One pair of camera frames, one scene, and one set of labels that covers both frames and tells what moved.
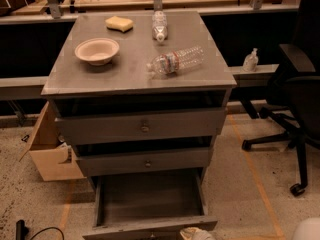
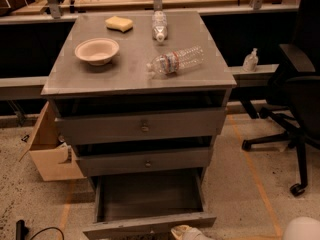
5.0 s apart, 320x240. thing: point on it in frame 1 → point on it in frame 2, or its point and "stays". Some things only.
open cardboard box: x=54 y=158 stays
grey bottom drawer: x=148 y=205 stays
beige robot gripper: x=196 y=234 → x=194 y=234
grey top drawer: x=178 y=125 stays
